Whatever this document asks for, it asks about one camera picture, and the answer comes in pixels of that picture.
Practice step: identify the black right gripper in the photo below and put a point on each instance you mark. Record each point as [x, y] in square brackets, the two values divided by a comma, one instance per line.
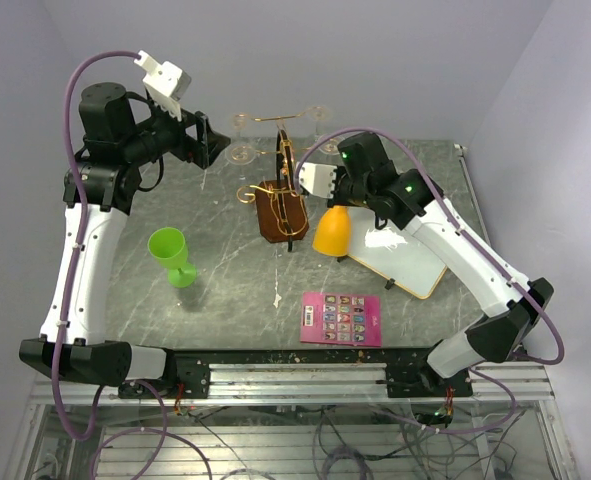
[338, 200]

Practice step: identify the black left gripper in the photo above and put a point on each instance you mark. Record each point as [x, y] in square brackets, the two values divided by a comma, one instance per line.
[203, 150]

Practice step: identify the clear wine glass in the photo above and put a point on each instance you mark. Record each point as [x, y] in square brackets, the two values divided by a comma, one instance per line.
[238, 125]
[321, 116]
[330, 147]

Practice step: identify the orange plastic goblet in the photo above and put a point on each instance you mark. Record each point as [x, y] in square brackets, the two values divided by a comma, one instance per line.
[333, 233]

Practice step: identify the green plastic goblet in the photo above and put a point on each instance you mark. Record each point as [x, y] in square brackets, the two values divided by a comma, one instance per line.
[169, 248]

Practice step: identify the clear tall champagne flute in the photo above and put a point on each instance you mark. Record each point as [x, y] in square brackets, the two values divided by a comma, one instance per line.
[240, 153]

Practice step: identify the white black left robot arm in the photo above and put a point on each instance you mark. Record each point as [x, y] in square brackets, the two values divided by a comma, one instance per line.
[122, 132]

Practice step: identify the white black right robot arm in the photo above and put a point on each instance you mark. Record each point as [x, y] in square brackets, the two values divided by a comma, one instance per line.
[511, 303]

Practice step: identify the gold framed mirror tray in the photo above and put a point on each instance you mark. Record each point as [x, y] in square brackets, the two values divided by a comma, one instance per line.
[398, 257]

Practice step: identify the pink sticker card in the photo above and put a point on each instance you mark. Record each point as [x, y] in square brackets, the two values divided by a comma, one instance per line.
[341, 319]

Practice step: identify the gold wire wine glass rack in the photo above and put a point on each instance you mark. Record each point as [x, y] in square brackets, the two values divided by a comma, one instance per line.
[281, 211]

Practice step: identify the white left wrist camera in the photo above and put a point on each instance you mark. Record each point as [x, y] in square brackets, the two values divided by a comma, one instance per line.
[165, 82]

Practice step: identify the aluminium rail base frame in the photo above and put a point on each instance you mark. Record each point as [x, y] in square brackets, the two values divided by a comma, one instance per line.
[310, 414]

